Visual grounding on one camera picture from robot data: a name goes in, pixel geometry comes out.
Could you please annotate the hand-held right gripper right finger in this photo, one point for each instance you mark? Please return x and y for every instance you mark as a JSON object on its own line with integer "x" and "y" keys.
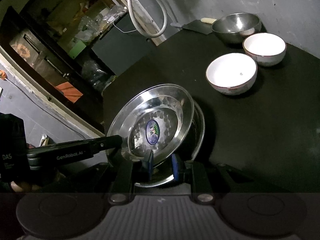
{"x": 175, "y": 166}

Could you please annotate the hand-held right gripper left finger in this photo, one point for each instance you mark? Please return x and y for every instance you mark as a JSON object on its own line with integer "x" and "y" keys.
{"x": 149, "y": 163}

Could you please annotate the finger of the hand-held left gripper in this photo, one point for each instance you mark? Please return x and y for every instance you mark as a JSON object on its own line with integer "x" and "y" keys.
{"x": 75, "y": 151}

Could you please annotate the steel plate with blue sticker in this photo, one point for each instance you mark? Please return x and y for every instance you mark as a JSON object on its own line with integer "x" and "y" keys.
{"x": 155, "y": 120}

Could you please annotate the white ceramic bowl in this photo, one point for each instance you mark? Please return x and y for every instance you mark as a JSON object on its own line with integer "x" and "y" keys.
{"x": 265, "y": 46}
{"x": 231, "y": 71}

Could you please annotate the stainless steel bowl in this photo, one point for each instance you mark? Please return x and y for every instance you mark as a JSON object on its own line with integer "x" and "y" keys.
{"x": 235, "y": 25}

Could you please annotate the orange striped box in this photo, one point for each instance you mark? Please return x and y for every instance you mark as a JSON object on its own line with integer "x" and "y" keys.
{"x": 68, "y": 92}

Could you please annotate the clear plastic bags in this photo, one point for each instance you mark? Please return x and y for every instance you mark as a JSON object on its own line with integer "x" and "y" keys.
{"x": 96, "y": 73}

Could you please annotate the green box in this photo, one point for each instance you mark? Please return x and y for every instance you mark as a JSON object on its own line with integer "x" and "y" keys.
{"x": 77, "y": 49}

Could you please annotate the black box appliance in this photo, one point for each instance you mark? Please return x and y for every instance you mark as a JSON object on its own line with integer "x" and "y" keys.
{"x": 120, "y": 47}

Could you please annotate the dark wooden cabinet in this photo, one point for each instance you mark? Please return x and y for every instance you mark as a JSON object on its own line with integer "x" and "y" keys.
{"x": 50, "y": 30}

